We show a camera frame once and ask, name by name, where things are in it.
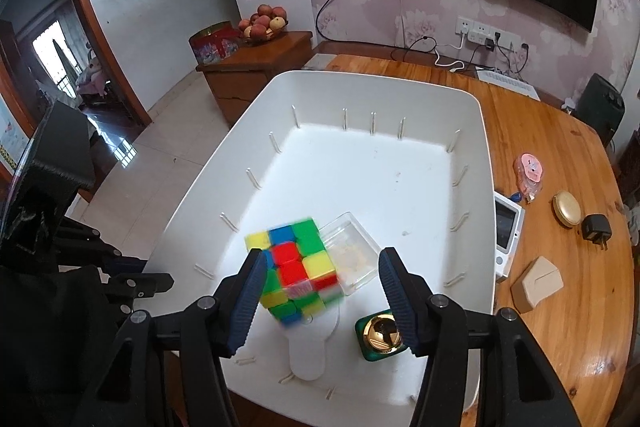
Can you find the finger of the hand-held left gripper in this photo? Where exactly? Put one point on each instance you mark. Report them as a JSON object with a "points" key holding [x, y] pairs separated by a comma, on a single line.
{"points": [[145, 287], [100, 242]]}

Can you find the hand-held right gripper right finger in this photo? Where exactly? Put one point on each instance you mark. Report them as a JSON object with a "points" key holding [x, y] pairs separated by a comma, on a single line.
{"points": [[397, 302]]}

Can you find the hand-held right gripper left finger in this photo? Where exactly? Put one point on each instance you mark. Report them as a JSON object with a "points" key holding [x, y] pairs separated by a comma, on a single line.
{"points": [[248, 302]]}

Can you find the green and gold small bottle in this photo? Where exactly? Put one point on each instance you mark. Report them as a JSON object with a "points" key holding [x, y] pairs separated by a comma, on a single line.
{"points": [[377, 337]]}

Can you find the multicoloured puzzle cube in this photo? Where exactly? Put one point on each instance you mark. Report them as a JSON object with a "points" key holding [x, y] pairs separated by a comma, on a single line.
{"points": [[295, 262]]}

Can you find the clear plastic box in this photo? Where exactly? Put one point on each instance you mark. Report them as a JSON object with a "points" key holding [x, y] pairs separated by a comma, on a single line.
{"points": [[352, 257]]}

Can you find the white paddle-shaped tool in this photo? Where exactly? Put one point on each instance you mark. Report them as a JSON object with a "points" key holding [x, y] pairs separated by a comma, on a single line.
{"points": [[310, 352]]}

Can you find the white handheld game console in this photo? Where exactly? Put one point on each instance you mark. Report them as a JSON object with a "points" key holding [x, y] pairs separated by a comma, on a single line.
{"points": [[507, 232]]}

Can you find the white plastic storage bin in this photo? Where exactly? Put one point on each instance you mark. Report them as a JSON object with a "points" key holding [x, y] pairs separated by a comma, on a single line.
{"points": [[360, 177]]}

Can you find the beige block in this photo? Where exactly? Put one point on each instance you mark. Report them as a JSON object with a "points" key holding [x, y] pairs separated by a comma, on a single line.
{"points": [[537, 287]]}

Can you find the black power adapter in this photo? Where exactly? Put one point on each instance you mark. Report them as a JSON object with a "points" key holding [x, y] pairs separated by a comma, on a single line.
{"points": [[595, 229]]}

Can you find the plush toy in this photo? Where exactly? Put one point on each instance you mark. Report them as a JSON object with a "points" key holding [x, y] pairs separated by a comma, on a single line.
{"points": [[92, 72]]}

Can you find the person's dark clothing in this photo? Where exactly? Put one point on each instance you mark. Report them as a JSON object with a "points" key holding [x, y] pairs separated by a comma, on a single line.
{"points": [[50, 347]]}

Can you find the pink correction tape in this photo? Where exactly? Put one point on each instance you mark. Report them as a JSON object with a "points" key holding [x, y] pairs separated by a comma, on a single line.
{"points": [[530, 167]]}

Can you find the gold round compact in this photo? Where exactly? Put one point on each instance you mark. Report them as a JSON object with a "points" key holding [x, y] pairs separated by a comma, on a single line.
{"points": [[566, 208]]}

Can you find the red round tin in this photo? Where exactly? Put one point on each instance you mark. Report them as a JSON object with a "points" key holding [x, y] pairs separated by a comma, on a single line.
{"points": [[215, 44]]}

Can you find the wooden side cabinet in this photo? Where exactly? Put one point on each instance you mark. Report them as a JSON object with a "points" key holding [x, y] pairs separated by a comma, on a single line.
{"points": [[255, 72]]}

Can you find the white set-top box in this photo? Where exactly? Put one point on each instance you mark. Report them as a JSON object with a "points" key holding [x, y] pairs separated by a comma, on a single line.
{"points": [[507, 83]]}

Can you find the bowl of fruit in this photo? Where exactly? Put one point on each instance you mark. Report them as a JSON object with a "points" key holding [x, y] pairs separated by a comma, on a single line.
{"points": [[262, 24]]}

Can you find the low wooden television cabinet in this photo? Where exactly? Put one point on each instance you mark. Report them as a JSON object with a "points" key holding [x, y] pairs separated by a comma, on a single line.
{"points": [[360, 49]]}

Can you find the small white toy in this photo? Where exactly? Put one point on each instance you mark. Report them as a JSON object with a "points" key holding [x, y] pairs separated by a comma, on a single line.
{"points": [[569, 105]]}

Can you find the black air fryer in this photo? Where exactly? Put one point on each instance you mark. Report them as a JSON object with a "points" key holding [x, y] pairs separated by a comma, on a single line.
{"points": [[600, 107]]}

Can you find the white wall sockets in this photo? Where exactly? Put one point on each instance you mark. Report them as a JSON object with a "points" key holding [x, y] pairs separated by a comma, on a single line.
{"points": [[465, 26]]}

